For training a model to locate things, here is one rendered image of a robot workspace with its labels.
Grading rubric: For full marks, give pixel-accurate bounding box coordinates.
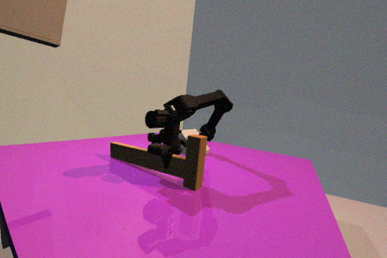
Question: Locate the brown wooden post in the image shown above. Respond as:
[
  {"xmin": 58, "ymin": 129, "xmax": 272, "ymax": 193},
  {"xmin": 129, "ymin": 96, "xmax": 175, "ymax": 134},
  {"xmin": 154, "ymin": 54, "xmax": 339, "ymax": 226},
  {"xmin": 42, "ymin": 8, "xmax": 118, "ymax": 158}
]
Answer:
[{"xmin": 182, "ymin": 134, "xmax": 207, "ymax": 191}]

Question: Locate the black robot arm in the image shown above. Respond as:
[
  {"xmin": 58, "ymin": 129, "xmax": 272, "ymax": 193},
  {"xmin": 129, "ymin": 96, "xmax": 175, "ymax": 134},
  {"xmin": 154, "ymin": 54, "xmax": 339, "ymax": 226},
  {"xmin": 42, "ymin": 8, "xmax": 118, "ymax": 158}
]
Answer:
[{"xmin": 146, "ymin": 89, "xmax": 233, "ymax": 144}]

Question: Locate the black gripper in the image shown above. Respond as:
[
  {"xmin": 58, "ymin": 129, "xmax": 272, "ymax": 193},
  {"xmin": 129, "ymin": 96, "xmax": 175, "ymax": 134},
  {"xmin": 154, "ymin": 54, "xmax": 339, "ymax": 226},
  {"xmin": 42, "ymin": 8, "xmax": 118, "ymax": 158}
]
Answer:
[{"xmin": 147, "ymin": 127, "xmax": 187, "ymax": 169}]

